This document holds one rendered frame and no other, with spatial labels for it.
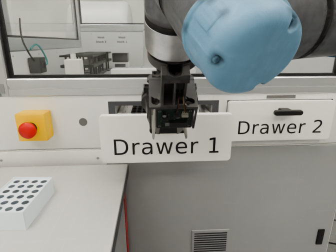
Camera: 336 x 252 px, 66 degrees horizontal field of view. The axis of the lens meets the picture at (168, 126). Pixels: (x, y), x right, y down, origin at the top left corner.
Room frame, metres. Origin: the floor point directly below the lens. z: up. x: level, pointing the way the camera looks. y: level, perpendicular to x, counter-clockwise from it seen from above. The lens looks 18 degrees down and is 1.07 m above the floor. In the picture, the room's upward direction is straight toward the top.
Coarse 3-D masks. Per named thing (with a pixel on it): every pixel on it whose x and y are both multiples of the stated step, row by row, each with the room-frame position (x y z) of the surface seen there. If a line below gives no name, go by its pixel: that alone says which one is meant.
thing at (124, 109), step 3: (123, 105) 0.77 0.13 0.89; (126, 105) 0.82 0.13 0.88; (129, 105) 0.88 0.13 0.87; (132, 105) 0.88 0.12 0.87; (198, 105) 0.80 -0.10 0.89; (201, 105) 0.77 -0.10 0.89; (120, 108) 0.73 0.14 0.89; (123, 108) 0.73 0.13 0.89; (126, 108) 0.81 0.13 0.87; (129, 108) 0.88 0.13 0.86; (198, 108) 0.80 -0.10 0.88; (201, 108) 0.75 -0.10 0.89; (204, 108) 0.73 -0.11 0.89; (120, 111) 0.69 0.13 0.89; (123, 111) 0.73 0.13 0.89; (126, 111) 0.81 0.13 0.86; (129, 111) 0.88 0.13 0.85; (198, 111) 0.79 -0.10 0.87; (201, 111) 0.74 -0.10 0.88; (204, 111) 0.70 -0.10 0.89; (207, 111) 0.69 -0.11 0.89
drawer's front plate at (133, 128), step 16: (208, 112) 0.55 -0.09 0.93; (224, 112) 0.55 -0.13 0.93; (112, 128) 0.53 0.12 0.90; (128, 128) 0.53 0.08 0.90; (144, 128) 0.53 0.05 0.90; (192, 128) 0.54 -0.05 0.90; (208, 128) 0.54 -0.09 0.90; (224, 128) 0.54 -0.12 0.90; (112, 144) 0.53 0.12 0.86; (128, 144) 0.53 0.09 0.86; (144, 144) 0.53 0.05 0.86; (160, 144) 0.53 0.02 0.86; (208, 144) 0.54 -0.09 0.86; (224, 144) 0.54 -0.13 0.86; (112, 160) 0.53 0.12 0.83; (128, 160) 0.53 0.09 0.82; (144, 160) 0.53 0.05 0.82; (160, 160) 0.53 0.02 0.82; (176, 160) 0.54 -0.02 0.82; (192, 160) 0.54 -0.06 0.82; (208, 160) 0.54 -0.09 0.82
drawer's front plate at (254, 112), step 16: (240, 112) 0.67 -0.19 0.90; (256, 112) 0.67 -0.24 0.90; (272, 112) 0.67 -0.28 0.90; (304, 112) 0.68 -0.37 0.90; (320, 112) 0.68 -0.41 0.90; (240, 128) 0.67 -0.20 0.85; (256, 128) 0.67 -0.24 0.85; (272, 128) 0.67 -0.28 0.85; (304, 128) 0.68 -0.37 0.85; (320, 128) 0.68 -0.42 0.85
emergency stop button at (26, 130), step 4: (20, 124) 0.58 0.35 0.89; (24, 124) 0.58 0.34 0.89; (28, 124) 0.58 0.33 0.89; (32, 124) 0.59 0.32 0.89; (20, 128) 0.58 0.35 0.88; (24, 128) 0.58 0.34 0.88; (28, 128) 0.58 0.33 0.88; (32, 128) 0.58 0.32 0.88; (20, 132) 0.58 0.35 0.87; (24, 132) 0.58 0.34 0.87; (28, 132) 0.58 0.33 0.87; (32, 132) 0.58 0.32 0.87; (24, 136) 0.58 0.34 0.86; (28, 136) 0.58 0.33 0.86; (32, 136) 0.58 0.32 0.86
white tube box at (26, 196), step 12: (12, 180) 0.49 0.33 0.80; (24, 180) 0.49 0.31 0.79; (36, 180) 0.49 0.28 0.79; (48, 180) 0.49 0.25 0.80; (0, 192) 0.44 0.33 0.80; (12, 192) 0.45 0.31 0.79; (24, 192) 0.46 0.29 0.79; (36, 192) 0.44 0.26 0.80; (48, 192) 0.48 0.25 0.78; (0, 204) 0.41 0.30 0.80; (12, 204) 0.41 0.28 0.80; (24, 204) 0.41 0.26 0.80; (36, 204) 0.42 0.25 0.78; (0, 216) 0.38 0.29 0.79; (12, 216) 0.38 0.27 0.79; (24, 216) 0.38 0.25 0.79; (0, 228) 0.38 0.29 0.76; (12, 228) 0.38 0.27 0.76; (24, 228) 0.38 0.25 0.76
